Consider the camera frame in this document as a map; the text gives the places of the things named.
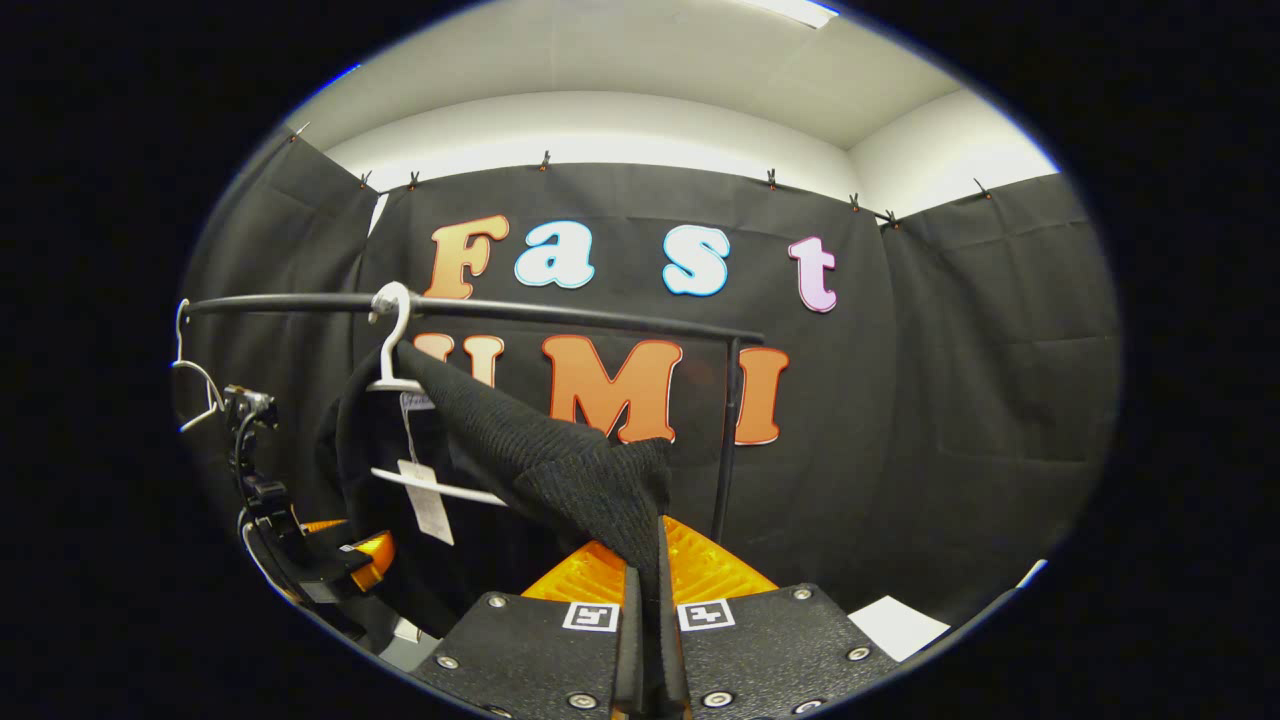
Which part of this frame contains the black knit garment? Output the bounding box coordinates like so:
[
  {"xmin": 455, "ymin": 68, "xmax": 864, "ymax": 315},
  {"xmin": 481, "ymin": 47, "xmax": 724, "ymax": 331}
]
[{"xmin": 318, "ymin": 340, "xmax": 674, "ymax": 641}]

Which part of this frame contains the white floor sheet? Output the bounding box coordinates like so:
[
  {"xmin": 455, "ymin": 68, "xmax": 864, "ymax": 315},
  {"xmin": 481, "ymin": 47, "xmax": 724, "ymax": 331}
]
[{"xmin": 848, "ymin": 597, "xmax": 952, "ymax": 663}]

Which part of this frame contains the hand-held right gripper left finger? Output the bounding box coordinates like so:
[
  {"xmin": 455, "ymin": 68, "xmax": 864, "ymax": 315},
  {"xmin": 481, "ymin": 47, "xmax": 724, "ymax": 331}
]
[{"xmin": 410, "ymin": 541, "xmax": 642, "ymax": 720}]

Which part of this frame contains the row of small backdrop clips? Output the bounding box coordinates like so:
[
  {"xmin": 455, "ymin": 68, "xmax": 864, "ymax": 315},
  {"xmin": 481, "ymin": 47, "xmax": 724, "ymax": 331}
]
[{"xmin": 290, "ymin": 122, "xmax": 993, "ymax": 231}]

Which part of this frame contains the black backdrop cloth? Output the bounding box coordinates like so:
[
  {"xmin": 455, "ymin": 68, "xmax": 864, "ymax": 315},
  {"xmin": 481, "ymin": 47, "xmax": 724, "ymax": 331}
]
[{"xmin": 180, "ymin": 135, "xmax": 1121, "ymax": 641}]

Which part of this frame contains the white garment hanger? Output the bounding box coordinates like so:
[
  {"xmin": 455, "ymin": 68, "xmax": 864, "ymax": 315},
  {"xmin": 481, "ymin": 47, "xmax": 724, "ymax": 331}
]
[
  {"xmin": 170, "ymin": 298, "xmax": 227, "ymax": 434},
  {"xmin": 365, "ymin": 282, "xmax": 508, "ymax": 507}
]

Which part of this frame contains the black metal clothes rack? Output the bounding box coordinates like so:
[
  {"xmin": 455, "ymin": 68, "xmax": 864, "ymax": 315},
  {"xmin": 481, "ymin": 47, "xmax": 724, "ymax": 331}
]
[{"xmin": 183, "ymin": 292, "xmax": 767, "ymax": 546}]

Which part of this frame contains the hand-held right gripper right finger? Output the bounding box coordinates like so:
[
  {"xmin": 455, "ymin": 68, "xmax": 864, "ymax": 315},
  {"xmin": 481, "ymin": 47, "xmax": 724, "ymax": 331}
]
[{"xmin": 658, "ymin": 515, "xmax": 901, "ymax": 720}]

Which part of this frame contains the ceiling light strip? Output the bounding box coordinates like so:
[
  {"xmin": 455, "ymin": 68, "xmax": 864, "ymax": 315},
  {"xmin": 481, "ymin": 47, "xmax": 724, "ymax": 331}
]
[{"xmin": 738, "ymin": 0, "xmax": 843, "ymax": 30}]

